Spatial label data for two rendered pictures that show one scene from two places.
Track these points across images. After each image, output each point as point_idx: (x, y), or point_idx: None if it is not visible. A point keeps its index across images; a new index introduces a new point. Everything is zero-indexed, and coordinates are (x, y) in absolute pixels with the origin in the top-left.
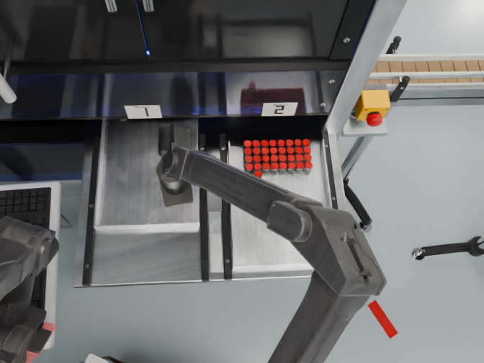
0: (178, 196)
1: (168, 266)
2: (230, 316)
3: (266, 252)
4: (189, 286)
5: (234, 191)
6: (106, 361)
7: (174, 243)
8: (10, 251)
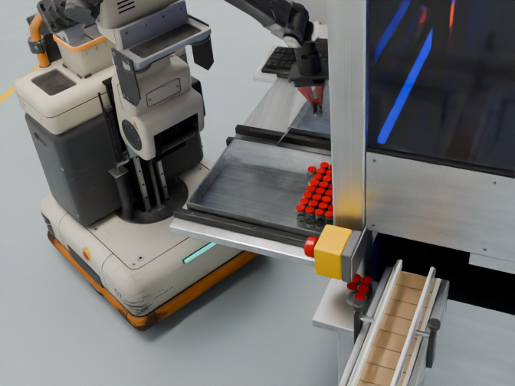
0: (296, 71)
1: (264, 116)
2: (260, 364)
3: (234, 171)
4: (315, 336)
5: None
6: (199, 33)
7: (283, 122)
8: None
